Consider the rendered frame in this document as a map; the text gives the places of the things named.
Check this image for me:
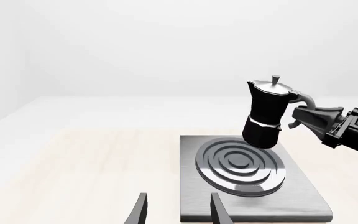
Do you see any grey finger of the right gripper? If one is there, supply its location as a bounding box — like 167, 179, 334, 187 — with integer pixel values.
300, 105, 345, 123

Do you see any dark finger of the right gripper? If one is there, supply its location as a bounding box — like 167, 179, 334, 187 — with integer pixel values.
291, 106, 339, 142

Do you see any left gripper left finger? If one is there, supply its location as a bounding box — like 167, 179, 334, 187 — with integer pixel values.
123, 192, 148, 224

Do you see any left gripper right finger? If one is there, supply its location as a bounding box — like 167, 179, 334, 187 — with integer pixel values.
210, 192, 236, 224

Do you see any flat black stove plate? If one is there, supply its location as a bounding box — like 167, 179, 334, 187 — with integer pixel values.
178, 134, 334, 223

